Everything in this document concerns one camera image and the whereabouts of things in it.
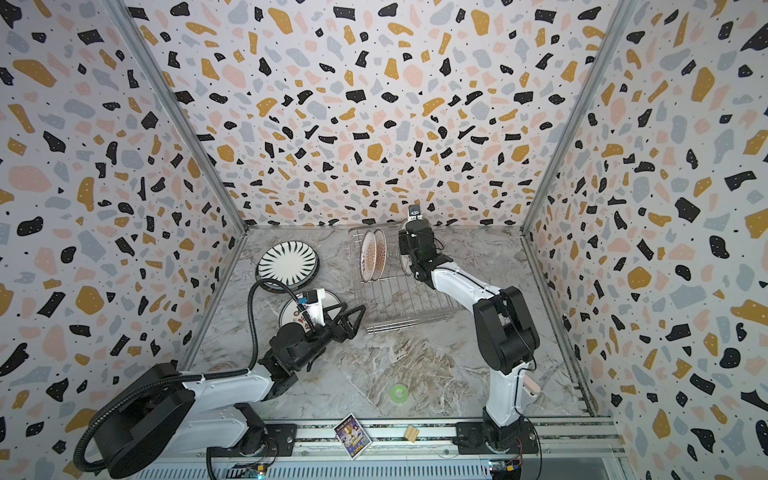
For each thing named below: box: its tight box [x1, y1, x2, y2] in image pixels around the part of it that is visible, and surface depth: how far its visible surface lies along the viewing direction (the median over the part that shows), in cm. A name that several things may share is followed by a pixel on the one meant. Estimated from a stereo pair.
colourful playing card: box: [332, 412, 373, 461], surface depth 75 cm
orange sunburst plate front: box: [360, 230, 377, 283], surface depth 105 cm
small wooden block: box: [404, 425, 420, 443], surface depth 76 cm
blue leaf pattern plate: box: [255, 240, 320, 294], surface depth 109 cm
